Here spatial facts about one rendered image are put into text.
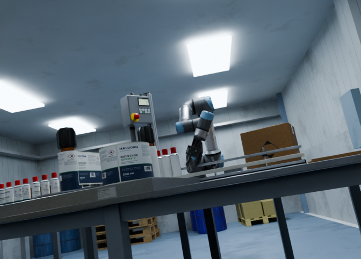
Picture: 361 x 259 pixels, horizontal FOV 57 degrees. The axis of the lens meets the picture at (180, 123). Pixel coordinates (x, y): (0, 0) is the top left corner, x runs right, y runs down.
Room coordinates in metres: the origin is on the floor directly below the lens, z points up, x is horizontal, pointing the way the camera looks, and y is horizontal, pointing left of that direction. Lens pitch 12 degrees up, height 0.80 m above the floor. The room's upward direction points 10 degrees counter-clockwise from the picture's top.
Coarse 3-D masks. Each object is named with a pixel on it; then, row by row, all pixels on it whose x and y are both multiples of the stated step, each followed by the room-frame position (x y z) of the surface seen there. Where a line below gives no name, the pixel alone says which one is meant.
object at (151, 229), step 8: (128, 224) 8.00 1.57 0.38; (136, 224) 7.97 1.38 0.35; (144, 224) 7.11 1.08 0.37; (152, 224) 7.48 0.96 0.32; (96, 232) 7.35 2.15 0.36; (104, 232) 7.22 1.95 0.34; (136, 232) 8.02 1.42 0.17; (144, 232) 7.18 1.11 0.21; (152, 232) 7.39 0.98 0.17; (104, 240) 7.24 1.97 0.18; (136, 240) 7.72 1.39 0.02; (144, 240) 7.17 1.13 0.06; (152, 240) 7.25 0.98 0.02; (104, 248) 7.26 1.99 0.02
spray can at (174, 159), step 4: (172, 148) 1.93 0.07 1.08; (172, 152) 1.93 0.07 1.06; (176, 152) 1.95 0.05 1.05; (172, 156) 1.93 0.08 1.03; (176, 156) 1.93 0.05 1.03; (172, 160) 1.93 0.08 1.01; (176, 160) 1.93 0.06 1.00; (172, 164) 1.93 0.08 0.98; (176, 164) 1.93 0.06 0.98; (172, 168) 1.93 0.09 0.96; (176, 168) 1.93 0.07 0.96; (172, 172) 1.94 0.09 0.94; (176, 172) 1.92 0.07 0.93; (180, 172) 1.94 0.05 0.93
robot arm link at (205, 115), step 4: (204, 112) 1.84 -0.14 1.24; (208, 112) 1.83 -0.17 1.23; (200, 116) 1.85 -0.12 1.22; (204, 116) 1.83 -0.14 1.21; (208, 116) 1.83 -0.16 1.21; (212, 116) 1.85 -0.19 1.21; (200, 120) 1.85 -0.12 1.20; (204, 120) 1.84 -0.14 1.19; (208, 120) 1.84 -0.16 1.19; (212, 120) 1.87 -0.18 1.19; (200, 124) 1.84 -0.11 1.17; (204, 124) 1.84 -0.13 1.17; (208, 124) 1.85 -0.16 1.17; (200, 128) 1.84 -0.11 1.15; (204, 128) 1.84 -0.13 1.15; (208, 128) 1.86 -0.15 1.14
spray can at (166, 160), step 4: (164, 152) 1.94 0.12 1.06; (164, 156) 1.93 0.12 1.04; (168, 156) 1.94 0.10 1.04; (164, 160) 1.93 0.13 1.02; (168, 160) 1.94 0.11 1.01; (164, 164) 1.94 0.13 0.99; (168, 164) 1.94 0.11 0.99; (164, 168) 1.94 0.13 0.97; (168, 168) 1.93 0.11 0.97; (164, 172) 1.94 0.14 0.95; (168, 172) 1.93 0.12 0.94; (164, 176) 1.95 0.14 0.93; (168, 176) 1.93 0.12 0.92; (172, 176) 1.95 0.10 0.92
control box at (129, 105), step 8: (128, 96) 2.01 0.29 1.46; (136, 96) 2.05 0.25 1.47; (144, 96) 2.09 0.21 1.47; (128, 104) 2.01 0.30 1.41; (136, 104) 2.04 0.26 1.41; (128, 112) 2.01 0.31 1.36; (136, 112) 2.03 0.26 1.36; (128, 120) 2.02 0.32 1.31; (136, 120) 2.03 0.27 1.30; (144, 120) 2.06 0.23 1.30; (152, 120) 2.10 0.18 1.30
